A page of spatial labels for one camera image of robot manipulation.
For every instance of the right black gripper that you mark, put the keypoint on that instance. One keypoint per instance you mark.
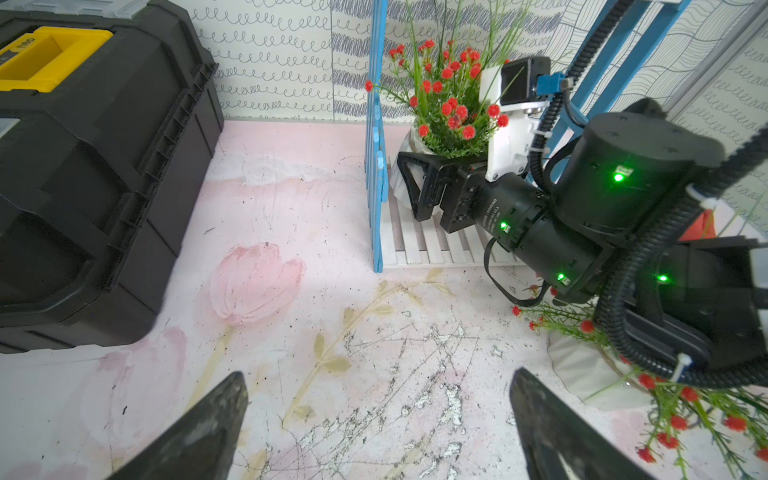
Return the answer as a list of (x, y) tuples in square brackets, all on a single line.
[(460, 190)]

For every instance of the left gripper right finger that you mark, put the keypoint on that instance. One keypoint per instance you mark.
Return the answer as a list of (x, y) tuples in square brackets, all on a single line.
[(556, 442)]

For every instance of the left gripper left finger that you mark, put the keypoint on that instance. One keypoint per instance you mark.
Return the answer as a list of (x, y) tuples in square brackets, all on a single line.
[(201, 444)]

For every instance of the red flower pot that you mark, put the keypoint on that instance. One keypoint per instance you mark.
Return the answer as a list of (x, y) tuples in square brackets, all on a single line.
[(433, 71), (594, 371)]

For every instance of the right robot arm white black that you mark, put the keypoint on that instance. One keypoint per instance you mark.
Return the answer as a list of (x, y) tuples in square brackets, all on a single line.
[(604, 218)]

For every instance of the blue white two-tier rack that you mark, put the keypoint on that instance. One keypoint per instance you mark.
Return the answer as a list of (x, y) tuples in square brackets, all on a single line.
[(396, 242)]

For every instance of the floral pink table mat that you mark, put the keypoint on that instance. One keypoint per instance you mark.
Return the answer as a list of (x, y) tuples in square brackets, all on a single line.
[(351, 374)]

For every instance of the black yellow toolbox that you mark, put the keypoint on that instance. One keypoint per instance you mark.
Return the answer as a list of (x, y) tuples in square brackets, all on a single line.
[(109, 120)]

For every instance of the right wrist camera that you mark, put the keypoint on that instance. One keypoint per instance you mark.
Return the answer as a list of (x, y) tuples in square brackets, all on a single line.
[(511, 89)]

